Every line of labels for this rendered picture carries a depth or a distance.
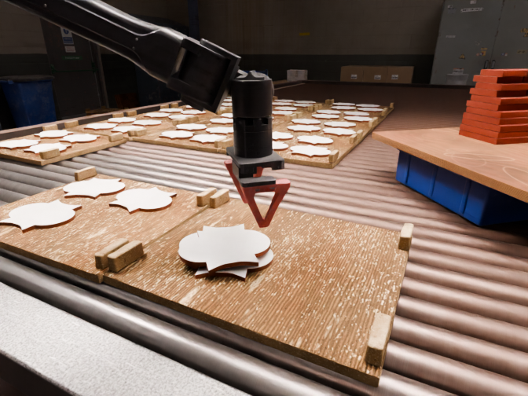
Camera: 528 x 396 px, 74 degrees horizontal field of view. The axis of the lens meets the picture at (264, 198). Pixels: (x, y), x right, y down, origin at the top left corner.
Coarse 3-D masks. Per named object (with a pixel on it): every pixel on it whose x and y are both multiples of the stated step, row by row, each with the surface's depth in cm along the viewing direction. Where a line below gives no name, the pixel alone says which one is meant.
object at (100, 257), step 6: (120, 240) 57; (126, 240) 57; (108, 246) 56; (114, 246) 56; (120, 246) 56; (102, 252) 54; (108, 252) 54; (96, 258) 54; (102, 258) 53; (96, 264) 54; (102, 264) 54
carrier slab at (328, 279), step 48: (288, 240) 63; (336, 240) 63; (384, 240) 63; (144, 288) 50; (192, 288) 50; (240, 288) 50; (288, 288) 50; (336, 288) 50; (384, 288) 50; (288, 336) 41; (336, 336) 41
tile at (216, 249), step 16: (192, 240) 58; (208, 240) 58; (224, 240) 58; (240, 240) 58; (256, 240) 58; (192, 256) 53; (208, 256) 53; (224, 256) 53; (240, 256) 53; (256, 256) 54; (208, 272) 50
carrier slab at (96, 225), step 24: (48, 192) 84; (192, 192) 84; (0, 216) 72; (96, 216) 72; (120, 216) 72; (144, 216) 72; (168, 216) 72; (192, 216) 73; (0, 240) 63; (24, 240) 63; (48, 240) 63; (72, 240) 63; (96, 240) 63; (144, 240) 63; (48, 264) 58; (72, 264) 56
